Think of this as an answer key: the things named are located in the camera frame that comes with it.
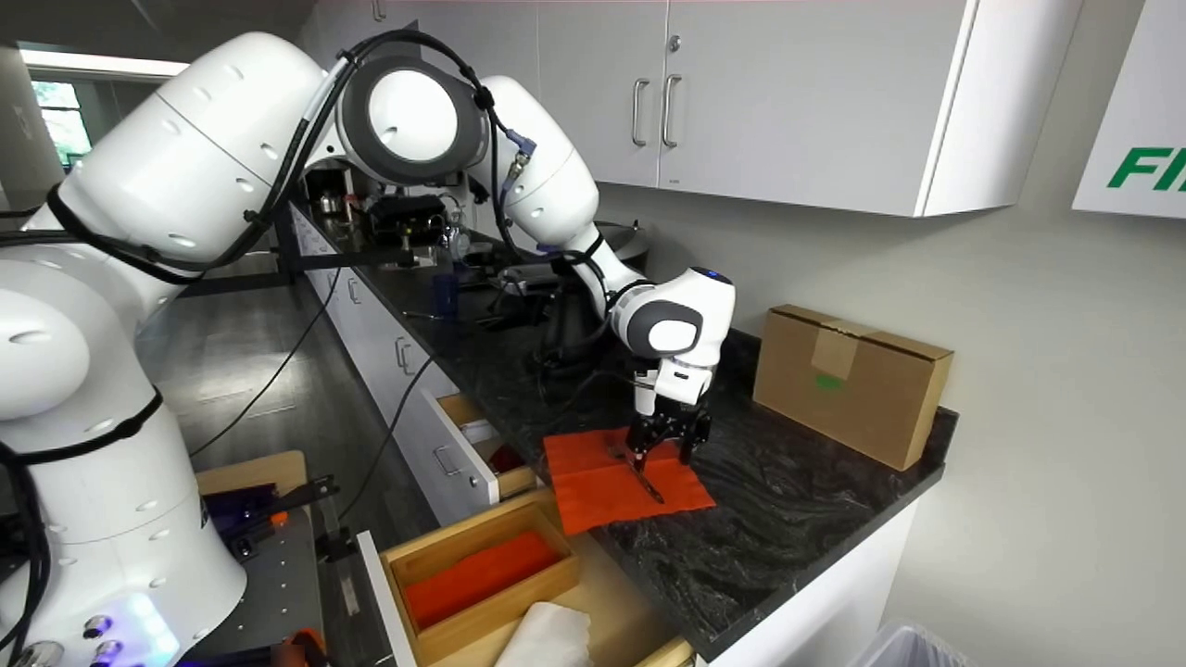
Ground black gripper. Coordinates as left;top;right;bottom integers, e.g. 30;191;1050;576
627;403;713;459

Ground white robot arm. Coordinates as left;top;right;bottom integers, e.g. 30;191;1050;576
0;30;737;667

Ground open wooden drawer right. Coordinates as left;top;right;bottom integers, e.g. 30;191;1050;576
356;488;695;667

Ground white paper napkins in drawer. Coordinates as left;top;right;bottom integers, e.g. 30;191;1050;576
496;602;588;667

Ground orange napkin in drawer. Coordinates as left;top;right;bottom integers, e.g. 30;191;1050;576
404;530;561;627

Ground orange paper napkin on counter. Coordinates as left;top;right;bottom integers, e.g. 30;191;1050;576
545;431;714;533

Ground brown cardboard box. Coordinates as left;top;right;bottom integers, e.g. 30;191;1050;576
751;305;952;470

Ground clear plastic trash bin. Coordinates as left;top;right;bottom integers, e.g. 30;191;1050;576
856;627;973;667

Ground white sign with green letters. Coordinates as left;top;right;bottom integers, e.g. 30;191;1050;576
1070;0;1186;219

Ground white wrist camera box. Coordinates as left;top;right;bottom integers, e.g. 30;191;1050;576
634;366;660;418

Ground white upper wall cabinets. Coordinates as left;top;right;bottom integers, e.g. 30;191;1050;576
300;0;1084;219

